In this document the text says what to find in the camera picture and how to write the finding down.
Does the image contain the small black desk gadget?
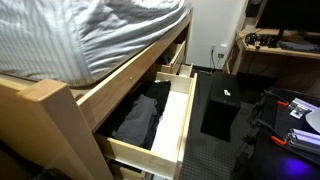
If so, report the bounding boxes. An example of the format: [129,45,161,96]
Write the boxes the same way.
[258,34,273,48]
[244,32,259,46]

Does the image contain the black garment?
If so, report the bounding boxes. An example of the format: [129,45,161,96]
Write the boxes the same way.
[133,79,172,151]

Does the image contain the white wall plate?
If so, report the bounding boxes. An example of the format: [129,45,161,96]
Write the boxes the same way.
[218,44,228,58]

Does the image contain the silver aluminium extrusion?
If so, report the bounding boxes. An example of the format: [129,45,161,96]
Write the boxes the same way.
[287,97,319,120]
[285,128,320,156]

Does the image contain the black monitor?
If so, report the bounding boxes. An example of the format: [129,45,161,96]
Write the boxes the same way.
[255,0,320,38]

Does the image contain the mattress with grey striped sheet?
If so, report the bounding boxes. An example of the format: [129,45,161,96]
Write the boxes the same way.
[0,0,192,88]

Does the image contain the thin black power cable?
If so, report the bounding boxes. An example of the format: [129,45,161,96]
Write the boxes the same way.
[209,49,216,69]

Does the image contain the grey garment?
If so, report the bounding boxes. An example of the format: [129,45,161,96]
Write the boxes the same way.
[113,94,159,148]

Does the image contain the black box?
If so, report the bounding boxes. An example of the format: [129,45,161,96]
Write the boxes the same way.
[199,71,242,143]

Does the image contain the wooden desk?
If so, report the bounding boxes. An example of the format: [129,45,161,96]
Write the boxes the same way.
[226,0,320,98]

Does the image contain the black robot cart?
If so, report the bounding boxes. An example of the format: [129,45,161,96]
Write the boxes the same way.
[231,88,320,180]

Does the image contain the black clamp with orange handle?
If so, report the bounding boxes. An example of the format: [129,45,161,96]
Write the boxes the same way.
[263,89,290,108]
[256,118,288,147]

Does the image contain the light wooden bed frame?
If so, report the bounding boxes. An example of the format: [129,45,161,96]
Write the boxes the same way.
[0,8,194,180]

